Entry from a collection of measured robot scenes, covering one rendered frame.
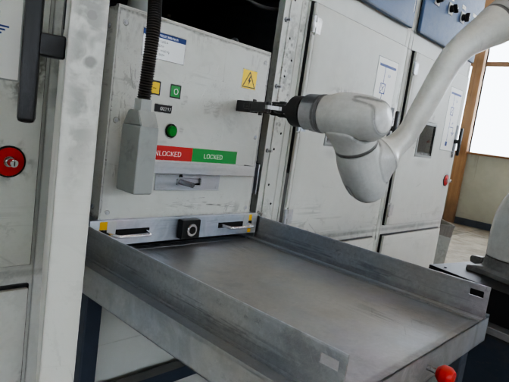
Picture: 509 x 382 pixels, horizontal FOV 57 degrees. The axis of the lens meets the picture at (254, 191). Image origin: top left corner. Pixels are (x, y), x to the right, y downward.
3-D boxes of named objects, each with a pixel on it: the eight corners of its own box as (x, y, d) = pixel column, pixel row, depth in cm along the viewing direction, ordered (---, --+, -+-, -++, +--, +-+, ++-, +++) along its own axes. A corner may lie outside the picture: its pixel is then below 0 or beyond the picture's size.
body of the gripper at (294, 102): (293, 126, 111) (264, 122, 118) (314, 129, 118) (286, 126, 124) (298, 94, 111) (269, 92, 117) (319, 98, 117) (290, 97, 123)
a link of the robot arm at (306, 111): (334, 135, 114) (313, 133, 118) (339, 97, 113) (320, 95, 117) (311, 132, 108) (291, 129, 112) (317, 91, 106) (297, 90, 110)
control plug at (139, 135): (152, 195, 102) (161, 113, 99) (132, 195, 98) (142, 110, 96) (132, 188, 107) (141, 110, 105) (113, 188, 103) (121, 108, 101)
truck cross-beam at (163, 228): (254, 232, 143) (257, 213, 143) (87, 248, 104) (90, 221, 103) (243, 228, 147) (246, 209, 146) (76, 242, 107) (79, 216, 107)
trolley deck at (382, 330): (484, 340, 103) (489, 314, 102) (316, 458, 57) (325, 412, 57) (258, 253, 148) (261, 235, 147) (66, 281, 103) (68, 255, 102)
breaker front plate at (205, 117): (250, 217, 141) (273, 54, 135) (101, 227, 106) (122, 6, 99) (247, 217, 142) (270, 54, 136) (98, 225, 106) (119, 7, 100)
